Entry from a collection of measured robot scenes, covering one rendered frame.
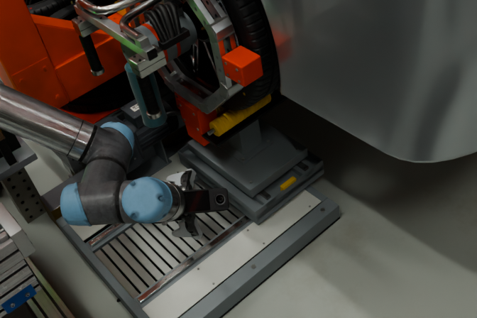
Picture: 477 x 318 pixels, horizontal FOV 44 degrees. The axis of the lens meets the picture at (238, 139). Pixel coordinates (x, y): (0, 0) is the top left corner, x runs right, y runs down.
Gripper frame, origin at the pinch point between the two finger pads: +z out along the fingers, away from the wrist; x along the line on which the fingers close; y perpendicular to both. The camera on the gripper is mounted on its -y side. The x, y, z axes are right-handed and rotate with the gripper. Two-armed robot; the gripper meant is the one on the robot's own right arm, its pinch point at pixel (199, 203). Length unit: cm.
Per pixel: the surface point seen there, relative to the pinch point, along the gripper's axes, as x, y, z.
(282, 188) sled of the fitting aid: -7, -13, 95
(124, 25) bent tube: -52, 20, 22
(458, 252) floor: 24, -73, 94
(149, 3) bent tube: -61, 14, 30
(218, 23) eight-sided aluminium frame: -50, -6, 26
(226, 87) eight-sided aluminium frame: -35, -4, 40
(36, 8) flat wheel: -112, 98, 135
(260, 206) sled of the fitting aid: -1, -5, 90
